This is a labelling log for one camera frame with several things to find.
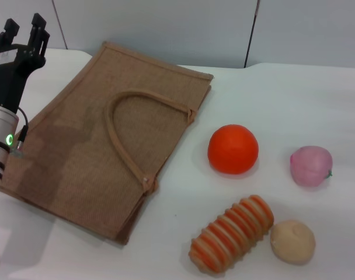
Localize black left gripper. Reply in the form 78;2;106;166
0;12;51;114

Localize brown jute handbag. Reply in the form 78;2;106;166
0;40;215;246

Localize orange fruit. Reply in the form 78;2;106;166
207;124;259;175

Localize pink peach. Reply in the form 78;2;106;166
289;145;333;186

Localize orange striped bread roll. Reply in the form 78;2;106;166
187;194;275;275

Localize beige round bun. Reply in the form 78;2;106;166
270;219;316;265

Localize black cable with metal plug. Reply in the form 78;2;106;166
9;107;30;160

